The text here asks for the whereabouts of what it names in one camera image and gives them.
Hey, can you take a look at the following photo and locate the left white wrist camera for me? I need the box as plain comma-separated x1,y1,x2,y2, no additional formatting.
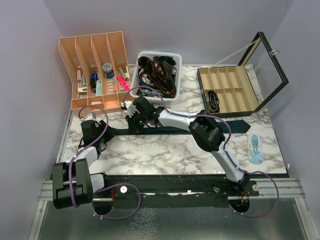
80,112,97,123

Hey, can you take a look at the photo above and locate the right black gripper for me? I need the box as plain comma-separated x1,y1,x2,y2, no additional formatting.
125,110,148,133

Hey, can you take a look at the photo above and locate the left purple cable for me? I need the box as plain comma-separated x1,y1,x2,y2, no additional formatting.
68,104,142,221

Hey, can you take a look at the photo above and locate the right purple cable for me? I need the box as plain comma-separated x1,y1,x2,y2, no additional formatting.
121,86,280,218

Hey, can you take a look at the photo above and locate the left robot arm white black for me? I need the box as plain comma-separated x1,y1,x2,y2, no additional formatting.
52,119,117,209

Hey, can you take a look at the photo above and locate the blue round tin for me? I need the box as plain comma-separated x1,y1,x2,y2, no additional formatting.
102,62,115,79

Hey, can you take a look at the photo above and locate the orange desk file organizer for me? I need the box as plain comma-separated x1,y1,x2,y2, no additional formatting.
58,31,132,114

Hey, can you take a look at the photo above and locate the purple cable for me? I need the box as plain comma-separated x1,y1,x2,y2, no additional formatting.
68,104,142,221
121,86,280,218

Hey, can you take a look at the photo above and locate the dark green tie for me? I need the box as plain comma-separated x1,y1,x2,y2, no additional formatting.
105,119,251,136

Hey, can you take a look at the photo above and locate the black tie storage box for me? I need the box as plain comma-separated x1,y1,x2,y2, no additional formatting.
197,31,289,118

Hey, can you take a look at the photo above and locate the white plastic basket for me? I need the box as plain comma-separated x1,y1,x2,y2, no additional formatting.
129,51,182,105

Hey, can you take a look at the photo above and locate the pink highlighter marker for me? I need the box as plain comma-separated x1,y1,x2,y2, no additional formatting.
117,75,130,92

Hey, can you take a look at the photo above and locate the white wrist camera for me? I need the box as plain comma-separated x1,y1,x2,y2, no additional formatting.
80,112,97,123
120,100,137,118

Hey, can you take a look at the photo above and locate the rolled patterned tie in box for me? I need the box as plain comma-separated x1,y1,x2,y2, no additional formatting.
206,90,220,114

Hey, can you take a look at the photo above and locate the pile of patterned ties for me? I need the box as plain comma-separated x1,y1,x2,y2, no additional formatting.
137,55,177,99

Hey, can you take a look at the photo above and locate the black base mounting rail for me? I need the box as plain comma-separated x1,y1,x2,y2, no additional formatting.
104,174,259,209

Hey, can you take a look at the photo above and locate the aluminium frame rail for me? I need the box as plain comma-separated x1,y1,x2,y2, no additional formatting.
39,177,306,201

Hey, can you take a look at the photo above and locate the light blue scissors package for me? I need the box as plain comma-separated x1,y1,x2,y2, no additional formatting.
247,134,265,165

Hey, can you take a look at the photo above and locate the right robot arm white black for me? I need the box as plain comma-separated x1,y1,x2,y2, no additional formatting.
121,96,250,196

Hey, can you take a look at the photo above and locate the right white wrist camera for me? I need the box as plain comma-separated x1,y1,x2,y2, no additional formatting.
120,100,137,118

